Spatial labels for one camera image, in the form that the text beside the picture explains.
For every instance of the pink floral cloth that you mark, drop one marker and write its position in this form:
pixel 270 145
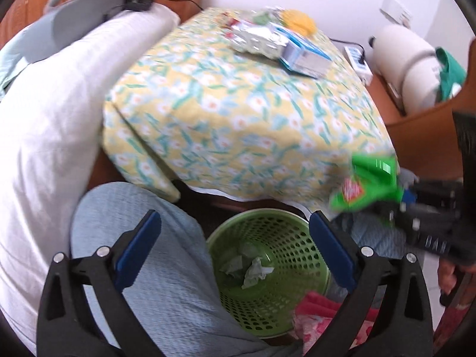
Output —
pixel 316 319

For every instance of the pale green crumpled wrapper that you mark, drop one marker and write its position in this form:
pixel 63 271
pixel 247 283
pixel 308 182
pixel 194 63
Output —
pixel 266 15

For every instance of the person's right hand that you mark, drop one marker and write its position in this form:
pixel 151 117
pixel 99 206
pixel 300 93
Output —
pixel 446 275

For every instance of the crumpled pale green tissue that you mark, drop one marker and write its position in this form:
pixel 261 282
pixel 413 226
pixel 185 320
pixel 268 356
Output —
pixel 256 272
pixel 232 266

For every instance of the grey bedside machine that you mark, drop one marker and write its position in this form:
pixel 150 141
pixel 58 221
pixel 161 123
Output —
pixel 78 22

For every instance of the pale green cloth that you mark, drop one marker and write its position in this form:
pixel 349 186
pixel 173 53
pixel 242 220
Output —
pixel 15 55

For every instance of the yellow round wrapper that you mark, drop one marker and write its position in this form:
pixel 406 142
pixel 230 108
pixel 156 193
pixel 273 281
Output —
pixel 299 22

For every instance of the white pillow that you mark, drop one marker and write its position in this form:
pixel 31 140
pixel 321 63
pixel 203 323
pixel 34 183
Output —
pixel 55 137

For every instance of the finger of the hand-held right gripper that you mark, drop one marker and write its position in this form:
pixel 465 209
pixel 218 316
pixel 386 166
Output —
pixel 408 195
pixel 396 215

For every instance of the white wall switch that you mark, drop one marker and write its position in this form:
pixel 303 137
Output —
pixel 396 9

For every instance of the green perforated plastic basket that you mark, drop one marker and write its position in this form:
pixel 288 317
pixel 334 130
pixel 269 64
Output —
pixel 290 253

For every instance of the blue and white carton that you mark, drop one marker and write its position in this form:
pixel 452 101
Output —
pixel 305 57

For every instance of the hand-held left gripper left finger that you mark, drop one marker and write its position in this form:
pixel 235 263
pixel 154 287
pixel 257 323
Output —
pixel 137 245

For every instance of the black wall plug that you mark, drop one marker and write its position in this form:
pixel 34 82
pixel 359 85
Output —
pixel 372 41

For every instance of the yellow floral tablecloth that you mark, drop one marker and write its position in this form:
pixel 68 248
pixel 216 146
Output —
pixel 223 119

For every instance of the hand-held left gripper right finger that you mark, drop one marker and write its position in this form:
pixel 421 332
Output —
pixel 331 245

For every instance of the brown wooden side table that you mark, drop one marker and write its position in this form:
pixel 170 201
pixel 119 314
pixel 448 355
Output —
pixel 416 137

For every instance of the white power strip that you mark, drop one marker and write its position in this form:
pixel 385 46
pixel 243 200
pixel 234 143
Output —
pixel 359 63

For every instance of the green snack packet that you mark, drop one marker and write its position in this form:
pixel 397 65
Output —
pixel 368 186

